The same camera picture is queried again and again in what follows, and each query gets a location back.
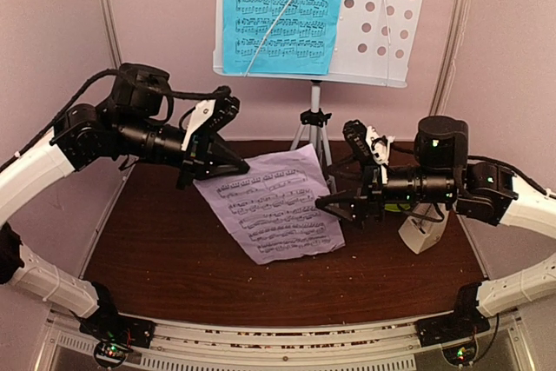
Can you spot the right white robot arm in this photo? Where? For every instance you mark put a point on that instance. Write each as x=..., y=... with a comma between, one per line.
x=478, y=187

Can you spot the white metronome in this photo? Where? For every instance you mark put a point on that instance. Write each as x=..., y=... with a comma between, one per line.
x=420, y=234

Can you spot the left aluminium frame post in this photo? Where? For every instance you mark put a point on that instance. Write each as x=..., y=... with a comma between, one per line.
x=109, y=24

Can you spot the aluminium frame post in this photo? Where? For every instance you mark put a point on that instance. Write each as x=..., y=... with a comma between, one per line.
x=109, y=24
x=455, y=37

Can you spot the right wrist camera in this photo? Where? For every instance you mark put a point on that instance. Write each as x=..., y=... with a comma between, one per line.
x=371, y=150

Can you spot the right aluminium frame post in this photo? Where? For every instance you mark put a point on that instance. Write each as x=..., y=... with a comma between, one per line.
x=455, y=37

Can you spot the blue sheet music page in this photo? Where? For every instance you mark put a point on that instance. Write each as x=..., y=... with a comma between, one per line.
x=284, y=37

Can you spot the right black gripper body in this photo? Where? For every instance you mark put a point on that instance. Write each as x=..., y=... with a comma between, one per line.
x=372, y=193

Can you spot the white perforated music stand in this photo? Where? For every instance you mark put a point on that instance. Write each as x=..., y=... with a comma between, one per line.
x=373, y=45

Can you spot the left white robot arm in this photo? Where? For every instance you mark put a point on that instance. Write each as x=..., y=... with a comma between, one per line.
x=141, y=117

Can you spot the front aluminium rail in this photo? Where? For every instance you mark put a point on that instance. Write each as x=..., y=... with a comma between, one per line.
x=372, y=345

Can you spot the lilac sheet music page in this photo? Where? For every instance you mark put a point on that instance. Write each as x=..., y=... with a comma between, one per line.
x=270, y=211

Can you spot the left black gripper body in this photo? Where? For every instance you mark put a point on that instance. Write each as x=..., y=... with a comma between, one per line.
x=194, y=156

